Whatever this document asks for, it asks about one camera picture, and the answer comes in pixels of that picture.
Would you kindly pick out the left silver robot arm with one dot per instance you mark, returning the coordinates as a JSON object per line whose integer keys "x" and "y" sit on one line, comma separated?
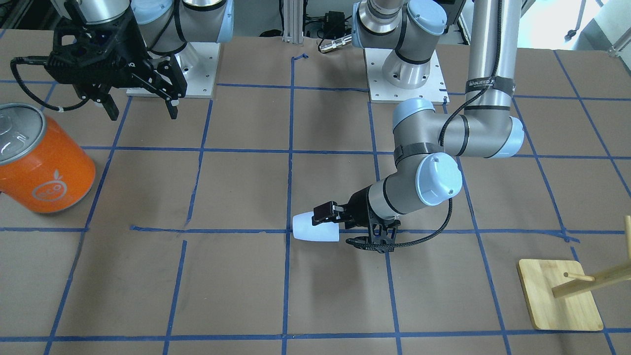
{"x": 427, "y": 142}

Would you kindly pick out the silver metal connector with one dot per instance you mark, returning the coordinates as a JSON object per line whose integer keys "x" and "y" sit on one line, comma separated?
{"x": 335, "y": 44}

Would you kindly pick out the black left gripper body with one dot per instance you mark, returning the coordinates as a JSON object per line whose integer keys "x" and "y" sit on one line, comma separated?
{"x": 359, "y": 205}

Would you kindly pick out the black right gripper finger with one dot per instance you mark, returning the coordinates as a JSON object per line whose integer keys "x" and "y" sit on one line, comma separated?
{"x": 163, "y": 77}
{"x": 103, "y": 99}

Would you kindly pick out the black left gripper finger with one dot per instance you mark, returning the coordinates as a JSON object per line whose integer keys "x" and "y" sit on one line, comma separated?
{"x": 328, "y": 212}

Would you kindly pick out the light blue plastic cup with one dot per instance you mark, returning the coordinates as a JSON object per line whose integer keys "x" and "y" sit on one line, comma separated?
{"x": 304, "y": 230}

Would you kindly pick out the orange soda can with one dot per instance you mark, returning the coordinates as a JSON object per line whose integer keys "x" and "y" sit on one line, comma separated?
{"x": 42, "y": 168}

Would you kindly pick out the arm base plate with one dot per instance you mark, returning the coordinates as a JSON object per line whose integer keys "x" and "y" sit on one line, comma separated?
{"x": 391, "y": 80}
{"x": 199, "y": 64}

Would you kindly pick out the aluminium frame post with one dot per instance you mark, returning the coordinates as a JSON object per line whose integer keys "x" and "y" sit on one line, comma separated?
{"x": 292, "y": 21}

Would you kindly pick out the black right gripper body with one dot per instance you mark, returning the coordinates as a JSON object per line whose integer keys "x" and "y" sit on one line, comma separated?
{"x": 127, "y": 53}

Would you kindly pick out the wooden cup rack stand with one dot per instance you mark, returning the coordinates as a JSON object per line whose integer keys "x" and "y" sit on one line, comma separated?
{"x": 558, "y": 293}

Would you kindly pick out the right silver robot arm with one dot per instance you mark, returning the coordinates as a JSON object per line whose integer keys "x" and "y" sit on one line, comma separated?
{"x": 166, "y": 26}

